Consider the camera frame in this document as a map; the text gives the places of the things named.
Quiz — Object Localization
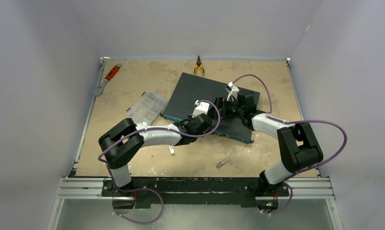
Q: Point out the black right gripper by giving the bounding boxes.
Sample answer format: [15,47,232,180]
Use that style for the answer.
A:
[207,97,244,121]

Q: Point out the dark grey network switch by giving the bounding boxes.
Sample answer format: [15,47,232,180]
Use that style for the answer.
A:
[162,73,254,144]

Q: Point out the small white network plug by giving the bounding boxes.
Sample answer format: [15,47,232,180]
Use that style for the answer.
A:
[169,145,175,156]

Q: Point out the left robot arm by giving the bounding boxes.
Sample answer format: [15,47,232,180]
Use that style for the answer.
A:
[98,114,213,196]

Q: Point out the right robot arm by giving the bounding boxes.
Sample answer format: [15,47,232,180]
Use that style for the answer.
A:
[215,93,323,195]

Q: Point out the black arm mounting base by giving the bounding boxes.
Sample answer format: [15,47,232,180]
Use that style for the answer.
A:
[102,176,290,209]

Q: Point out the clear plastic organizer box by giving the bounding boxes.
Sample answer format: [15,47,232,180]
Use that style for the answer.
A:
[127,90,169,125]

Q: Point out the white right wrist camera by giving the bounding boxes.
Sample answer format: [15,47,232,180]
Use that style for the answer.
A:
[225,82,239,102]

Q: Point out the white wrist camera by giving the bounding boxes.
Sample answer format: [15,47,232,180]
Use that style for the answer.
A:
[225,82,239,102]
[191,100,210,118]

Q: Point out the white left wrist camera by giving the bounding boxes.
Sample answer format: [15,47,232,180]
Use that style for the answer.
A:
[191,100,210,118]

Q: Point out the yellow handled pliers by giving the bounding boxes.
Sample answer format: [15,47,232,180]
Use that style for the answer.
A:
[193,56,205,76]

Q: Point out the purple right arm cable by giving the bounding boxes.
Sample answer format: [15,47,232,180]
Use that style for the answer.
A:
[234,74,348,217]

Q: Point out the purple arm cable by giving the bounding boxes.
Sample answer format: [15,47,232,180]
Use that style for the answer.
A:
[98,100,221,224]
[234,74,348,217]

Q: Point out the red handled adjustable wrench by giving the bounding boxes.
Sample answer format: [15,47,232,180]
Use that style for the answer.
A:
[93,63,122,97]

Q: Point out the aluminium frame rail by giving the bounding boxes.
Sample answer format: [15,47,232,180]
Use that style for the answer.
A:
[56,177,335,199]

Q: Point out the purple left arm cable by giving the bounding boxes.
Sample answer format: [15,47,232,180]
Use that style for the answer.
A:
[98,100,221,224]

